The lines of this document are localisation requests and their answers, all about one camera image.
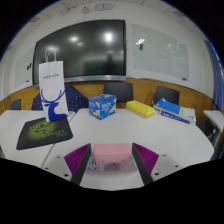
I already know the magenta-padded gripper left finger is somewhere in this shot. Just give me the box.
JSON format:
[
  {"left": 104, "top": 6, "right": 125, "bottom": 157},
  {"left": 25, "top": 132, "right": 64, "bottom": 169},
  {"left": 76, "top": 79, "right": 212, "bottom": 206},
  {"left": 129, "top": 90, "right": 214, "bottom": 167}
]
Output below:
[{"left": 41, "top": 143, "right": 92, "bottom": 187}]

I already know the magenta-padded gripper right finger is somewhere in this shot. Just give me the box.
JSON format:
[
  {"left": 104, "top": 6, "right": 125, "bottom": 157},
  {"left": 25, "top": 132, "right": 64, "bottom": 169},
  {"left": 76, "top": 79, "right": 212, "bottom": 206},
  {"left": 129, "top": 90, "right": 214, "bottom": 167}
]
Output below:
[{"left": 131, "top": 142, "right": 183, "bottom": 186}]

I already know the pink block charger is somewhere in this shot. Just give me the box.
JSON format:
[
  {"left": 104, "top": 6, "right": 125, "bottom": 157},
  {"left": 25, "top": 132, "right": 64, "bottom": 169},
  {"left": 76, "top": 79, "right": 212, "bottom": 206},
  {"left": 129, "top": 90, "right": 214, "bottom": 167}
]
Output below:
[{"left": 93, "top": 143, "right": 133, "bottom": 165}]

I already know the white power strip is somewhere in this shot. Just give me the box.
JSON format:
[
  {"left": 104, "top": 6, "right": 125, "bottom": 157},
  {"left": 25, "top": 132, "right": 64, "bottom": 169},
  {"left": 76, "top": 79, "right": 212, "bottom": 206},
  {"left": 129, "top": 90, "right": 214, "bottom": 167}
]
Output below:
[{"left": 80, "top": 156, "right": 145, "bottom": 184}]

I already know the black mouse pad green print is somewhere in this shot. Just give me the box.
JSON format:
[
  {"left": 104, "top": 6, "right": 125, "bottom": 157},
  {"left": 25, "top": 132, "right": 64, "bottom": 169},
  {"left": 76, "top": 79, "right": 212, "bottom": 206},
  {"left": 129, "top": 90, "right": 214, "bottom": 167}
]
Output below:
[{"left": 15, "top": 117, "right": 74, "bottom": 151}]

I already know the yellow sponge stack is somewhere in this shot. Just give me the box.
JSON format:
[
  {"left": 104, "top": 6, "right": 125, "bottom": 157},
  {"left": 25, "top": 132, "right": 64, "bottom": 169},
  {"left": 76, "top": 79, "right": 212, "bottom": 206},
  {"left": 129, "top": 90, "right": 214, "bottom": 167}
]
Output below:
[{"left": 125, "top": 99, "right": 155, "bottom": 119}]

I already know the blue and white paper ream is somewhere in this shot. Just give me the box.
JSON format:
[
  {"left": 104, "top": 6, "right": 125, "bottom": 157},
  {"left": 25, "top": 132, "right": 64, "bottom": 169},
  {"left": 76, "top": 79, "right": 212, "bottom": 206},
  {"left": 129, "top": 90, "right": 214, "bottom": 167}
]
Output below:
[{"left": 153, "top": 97, "right": 197, "bottom": 126}]

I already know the blue tissue box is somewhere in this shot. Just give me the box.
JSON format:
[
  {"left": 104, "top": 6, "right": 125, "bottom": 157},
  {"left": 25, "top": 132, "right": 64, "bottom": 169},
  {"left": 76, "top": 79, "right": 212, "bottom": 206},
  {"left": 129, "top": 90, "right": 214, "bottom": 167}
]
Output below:
[{"left": 87, "top": 93, "right": 118, "bottom": 120}]

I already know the blue patterned chair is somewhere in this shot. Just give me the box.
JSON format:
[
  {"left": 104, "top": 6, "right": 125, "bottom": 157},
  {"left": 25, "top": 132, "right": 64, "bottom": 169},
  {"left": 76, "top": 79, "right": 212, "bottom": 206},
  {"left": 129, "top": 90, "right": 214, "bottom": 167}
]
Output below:
[{"left": 31, "top": 84, "right": 90, "bottom": 114}]

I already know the black office chair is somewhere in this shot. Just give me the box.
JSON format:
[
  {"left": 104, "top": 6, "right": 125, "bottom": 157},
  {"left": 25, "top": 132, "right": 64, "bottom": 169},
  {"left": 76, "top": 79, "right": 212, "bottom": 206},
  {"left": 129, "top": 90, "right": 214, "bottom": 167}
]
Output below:
[
  {"left": 8, "top": 98, "right": 23, "bottom": 111},
  {"left": 153, "top": 85, "right": 181, "bottom": 106},
  {"left": 103, "top": 82, "right": 134, "bottom": 104}
]

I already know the white paper bag blue deer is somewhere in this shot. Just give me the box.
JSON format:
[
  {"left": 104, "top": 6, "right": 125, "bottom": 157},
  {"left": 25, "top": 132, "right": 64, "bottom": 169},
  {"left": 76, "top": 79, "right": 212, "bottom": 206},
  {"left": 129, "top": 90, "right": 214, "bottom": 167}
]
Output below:
[{"left": 38, "top": 49, "right": 70, "bottom": 124}]

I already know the white trapezoid side table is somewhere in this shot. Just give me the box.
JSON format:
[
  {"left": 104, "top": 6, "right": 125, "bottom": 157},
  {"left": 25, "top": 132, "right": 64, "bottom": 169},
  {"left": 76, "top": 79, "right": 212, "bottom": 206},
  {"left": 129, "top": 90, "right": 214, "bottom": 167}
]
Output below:
[{"left": 203, "top": 109, "right": 224, "bottom": 133}]

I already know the narrow glass whiteboard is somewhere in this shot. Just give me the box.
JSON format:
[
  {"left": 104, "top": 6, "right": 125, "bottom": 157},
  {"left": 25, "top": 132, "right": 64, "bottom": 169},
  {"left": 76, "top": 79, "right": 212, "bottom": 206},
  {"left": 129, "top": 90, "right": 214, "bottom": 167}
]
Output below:
[{"left": 13, "top": 46, "right": 36, "bottom": 89}]

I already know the blue window curtain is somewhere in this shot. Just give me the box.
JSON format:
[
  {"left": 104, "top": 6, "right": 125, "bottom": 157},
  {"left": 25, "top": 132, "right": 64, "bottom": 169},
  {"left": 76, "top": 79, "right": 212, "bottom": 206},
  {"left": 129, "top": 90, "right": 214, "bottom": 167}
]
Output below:
[{"left": 204, "top": 39, "right": 224, "bottom": 111}]

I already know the wide glass whiteboard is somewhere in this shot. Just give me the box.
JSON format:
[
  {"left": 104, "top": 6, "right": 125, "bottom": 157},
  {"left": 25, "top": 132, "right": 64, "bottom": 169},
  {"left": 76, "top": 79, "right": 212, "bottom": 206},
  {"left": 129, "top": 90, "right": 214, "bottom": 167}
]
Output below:
[{"left": 130, "top": 23, "right": 190, "bottom": 82}]

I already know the white ceiling device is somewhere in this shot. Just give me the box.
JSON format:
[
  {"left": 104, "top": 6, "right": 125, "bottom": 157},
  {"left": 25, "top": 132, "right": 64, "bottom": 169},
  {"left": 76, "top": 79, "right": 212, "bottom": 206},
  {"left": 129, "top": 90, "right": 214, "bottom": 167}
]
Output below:
[{"left": 94, "top": 2, "right": 114, "bottom": 12}]

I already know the large black wall screen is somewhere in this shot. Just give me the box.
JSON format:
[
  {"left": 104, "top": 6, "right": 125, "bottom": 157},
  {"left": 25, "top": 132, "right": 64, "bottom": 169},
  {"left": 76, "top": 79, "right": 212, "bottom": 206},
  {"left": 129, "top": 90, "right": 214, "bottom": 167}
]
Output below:
[{"left": 32, "top": 19, "right": 128, "bottom": 86}]

